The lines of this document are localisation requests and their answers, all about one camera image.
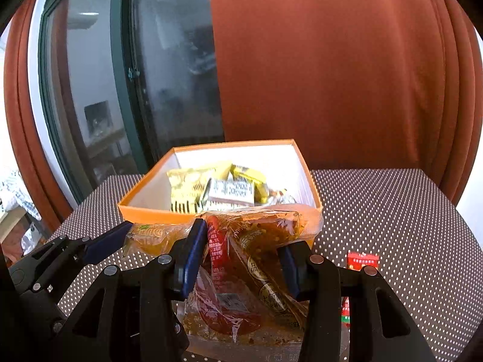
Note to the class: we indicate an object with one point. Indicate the small red snack packet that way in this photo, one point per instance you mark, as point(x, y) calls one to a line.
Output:
point(362, 261)
point(345, 311)

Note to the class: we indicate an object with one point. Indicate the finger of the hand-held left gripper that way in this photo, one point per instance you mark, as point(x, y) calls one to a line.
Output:
point(109, 243)

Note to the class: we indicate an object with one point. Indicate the silver snack packet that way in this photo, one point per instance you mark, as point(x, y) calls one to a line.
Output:
point(230, 190)

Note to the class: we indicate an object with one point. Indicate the small gold snack packet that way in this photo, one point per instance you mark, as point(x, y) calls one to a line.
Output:
point(261, 194)

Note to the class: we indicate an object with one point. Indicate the yellow black striped packet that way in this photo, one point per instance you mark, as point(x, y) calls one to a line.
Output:
point(249, 173)

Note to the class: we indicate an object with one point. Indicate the white plastic bag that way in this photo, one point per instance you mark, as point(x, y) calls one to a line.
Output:
point(32, 237)

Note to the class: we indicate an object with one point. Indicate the orange cardboard box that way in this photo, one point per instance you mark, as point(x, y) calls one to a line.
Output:
point(158, 211)

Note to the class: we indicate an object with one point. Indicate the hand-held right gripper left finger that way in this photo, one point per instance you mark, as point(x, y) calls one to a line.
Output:
point(192, 260)

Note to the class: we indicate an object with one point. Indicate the patterned white cloth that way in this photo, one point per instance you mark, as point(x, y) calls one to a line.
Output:
point(15, 192)

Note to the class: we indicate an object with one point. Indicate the yellow snack packet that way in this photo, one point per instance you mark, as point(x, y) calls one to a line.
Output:
point(185, 188)

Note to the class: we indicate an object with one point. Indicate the clear orange snack packet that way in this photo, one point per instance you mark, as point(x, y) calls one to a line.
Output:
point(154, 237)

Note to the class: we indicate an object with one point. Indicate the green window latch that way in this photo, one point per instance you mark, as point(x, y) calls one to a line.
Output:
point(132, 72)

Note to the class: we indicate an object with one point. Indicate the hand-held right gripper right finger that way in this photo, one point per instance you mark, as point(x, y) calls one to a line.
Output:
point(290, 275)

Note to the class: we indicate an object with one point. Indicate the clear chili snack packet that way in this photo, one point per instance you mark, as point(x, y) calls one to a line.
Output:
point(249, 241)

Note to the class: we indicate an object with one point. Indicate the green framed window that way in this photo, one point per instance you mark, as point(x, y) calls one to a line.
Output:
point(169, 83)

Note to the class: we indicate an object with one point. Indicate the brown dotted tablecloth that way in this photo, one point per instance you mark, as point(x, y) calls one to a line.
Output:
point(377, 203)

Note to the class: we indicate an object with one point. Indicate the wide orange curtain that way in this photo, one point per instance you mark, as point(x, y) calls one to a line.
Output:
point(320, 64)

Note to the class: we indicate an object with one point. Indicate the narrow orange curtain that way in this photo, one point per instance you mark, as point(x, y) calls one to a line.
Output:
point(26, 101)

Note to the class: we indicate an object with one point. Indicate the white printed snack packet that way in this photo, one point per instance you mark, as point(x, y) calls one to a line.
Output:
point(281, 196)

